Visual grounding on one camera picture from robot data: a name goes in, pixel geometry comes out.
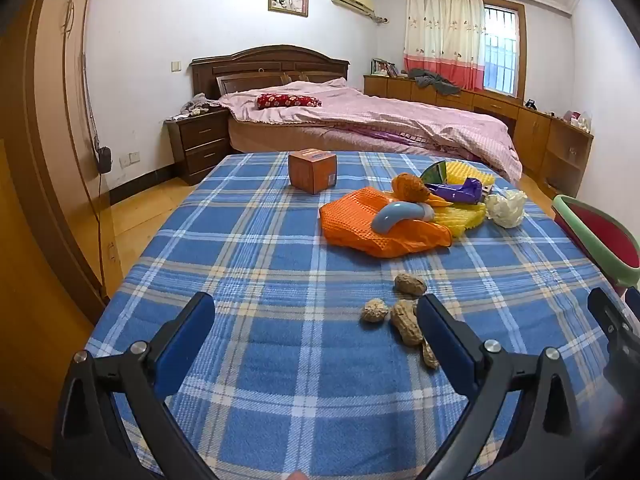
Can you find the walnut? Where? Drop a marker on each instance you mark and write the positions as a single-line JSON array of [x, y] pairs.
[[375, 310]]

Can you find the long wooden cabinet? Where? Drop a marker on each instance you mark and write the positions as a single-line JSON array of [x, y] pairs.
[[530, 135]]

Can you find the white and pink bottles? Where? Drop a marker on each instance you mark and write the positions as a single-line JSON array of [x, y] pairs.
[[580, 121]]

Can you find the orange foam mesh sheet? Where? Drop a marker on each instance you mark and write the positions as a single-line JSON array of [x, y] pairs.
[[350, 220]]

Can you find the black charger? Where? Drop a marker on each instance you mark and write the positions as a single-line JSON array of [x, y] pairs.
[[104, 160]]

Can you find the pink duvet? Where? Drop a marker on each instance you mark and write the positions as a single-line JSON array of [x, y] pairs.
[[400, 115]]

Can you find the white and red curtain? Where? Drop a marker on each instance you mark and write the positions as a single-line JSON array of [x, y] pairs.
[[442, 35]]

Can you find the blue curved plastic tube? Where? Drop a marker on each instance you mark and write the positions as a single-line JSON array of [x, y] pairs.
[[387, 220]]

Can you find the orange cardboard box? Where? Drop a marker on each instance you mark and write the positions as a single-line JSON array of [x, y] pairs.
[[310, 172]]

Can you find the green rimmed red bin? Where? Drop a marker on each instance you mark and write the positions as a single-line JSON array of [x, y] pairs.
[[600, 230]]

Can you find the small photo frames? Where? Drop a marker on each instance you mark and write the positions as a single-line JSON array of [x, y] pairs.
[[384, 68]]

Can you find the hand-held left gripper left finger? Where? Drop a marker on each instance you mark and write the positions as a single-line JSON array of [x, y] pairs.
[[186, 330]]

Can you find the orange toy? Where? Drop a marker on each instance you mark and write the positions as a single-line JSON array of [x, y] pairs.
[[410, 187]]

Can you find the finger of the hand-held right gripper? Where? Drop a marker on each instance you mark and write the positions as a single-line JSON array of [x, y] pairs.
[[607, 312]]

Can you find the dark grey clothes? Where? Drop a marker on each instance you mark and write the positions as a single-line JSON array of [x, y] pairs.
[[435, 81]]

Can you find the wooden bed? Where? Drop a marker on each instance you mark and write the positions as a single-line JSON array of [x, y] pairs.
[[265, 65]]

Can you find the grey cloth pile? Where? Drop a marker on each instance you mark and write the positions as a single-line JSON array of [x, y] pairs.
[[197, 105]]

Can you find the blue plaid tablecloth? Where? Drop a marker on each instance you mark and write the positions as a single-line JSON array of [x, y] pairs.
[[280, 270]]

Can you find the white wall socket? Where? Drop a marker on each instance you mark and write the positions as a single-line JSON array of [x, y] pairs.
[[130, 159]]

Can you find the red floral pillow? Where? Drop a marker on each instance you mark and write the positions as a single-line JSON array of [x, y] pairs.
[[287, 101]]

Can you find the wooden nightstand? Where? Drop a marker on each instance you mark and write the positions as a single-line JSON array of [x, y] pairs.
[[200, 145]]

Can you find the peanut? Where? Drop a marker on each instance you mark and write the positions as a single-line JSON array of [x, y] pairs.
[[410, 285], [430, 356], [406, 325]]

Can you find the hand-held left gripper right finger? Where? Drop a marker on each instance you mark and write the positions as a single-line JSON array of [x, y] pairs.
[[445, 340]]

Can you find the white paper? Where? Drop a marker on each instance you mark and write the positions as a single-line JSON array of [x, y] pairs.
[[505, 209]]

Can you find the wooden wardrobe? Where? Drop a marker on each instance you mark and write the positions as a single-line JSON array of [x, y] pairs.
[[30, 160]]

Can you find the window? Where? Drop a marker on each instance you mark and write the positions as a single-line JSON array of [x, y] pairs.
[[502, 45]]

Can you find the white air conditioner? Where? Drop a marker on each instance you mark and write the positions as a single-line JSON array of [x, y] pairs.
[[352, 0]]

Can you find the green paper packet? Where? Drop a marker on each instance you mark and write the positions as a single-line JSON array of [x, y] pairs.
[[435, 174]]

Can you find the purple plastic bag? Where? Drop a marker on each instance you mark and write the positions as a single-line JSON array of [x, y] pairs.
[[457, 191]]

